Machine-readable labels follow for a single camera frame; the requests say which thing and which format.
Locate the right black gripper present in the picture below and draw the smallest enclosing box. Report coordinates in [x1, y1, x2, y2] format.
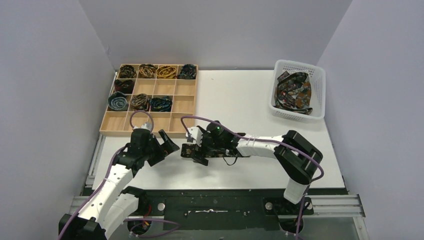
[191, 128, 224, 165]

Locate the black gold floral tie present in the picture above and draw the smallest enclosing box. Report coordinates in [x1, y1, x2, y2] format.
[180, 143, 242, 158]

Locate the wooden compartment tray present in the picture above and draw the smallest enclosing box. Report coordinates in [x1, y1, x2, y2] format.
[99, 63, 199, 137]

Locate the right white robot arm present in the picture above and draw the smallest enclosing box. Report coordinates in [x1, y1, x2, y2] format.
[181, 121, 324, 204]

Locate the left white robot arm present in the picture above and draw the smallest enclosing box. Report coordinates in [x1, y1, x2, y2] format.
[58, 128, 180, 240]

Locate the pile of patterned ties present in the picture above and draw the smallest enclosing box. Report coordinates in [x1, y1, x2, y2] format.
[273, 71, 313, 115]

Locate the teal dark rolled tie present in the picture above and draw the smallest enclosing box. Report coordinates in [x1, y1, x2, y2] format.
[150, 96, 173, 112]

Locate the brown patterned rolled tie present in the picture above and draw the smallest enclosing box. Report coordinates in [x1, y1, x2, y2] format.
[130, 93, 151, 112]

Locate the light blue rolled tie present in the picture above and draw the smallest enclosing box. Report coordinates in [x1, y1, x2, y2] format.
[107, 91, 129, 111]

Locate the maroon rolled tie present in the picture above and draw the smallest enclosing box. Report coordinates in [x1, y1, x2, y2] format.
[114, 79, 135, 95]

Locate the yellow rolled tie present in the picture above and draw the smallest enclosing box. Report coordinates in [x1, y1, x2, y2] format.
[156, 65, 178, 79]

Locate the dark blue rolled tie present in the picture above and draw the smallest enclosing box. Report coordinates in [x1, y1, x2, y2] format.
[177, 64, 197, 80]

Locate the dark rolled tie top-left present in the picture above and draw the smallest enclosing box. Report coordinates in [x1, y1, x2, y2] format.
[118, 64, 137, 79]

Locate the white plastic basket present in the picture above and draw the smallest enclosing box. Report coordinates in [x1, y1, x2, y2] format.
[268, 59, 326, 123]

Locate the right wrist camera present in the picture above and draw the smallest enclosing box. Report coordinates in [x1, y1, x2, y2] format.
[186, 126, 203, 147]

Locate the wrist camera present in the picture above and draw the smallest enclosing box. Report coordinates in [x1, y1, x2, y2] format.
[132, 122, 154, 133]
[186, 126, 203, 147]

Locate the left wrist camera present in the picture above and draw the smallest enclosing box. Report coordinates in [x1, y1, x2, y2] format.
[132, 122, 154, 133]

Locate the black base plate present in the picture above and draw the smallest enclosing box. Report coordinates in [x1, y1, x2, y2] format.
[122, 189, 349, 237]

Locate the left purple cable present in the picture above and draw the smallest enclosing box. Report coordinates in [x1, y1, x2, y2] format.
[57, 110, 181, 240]

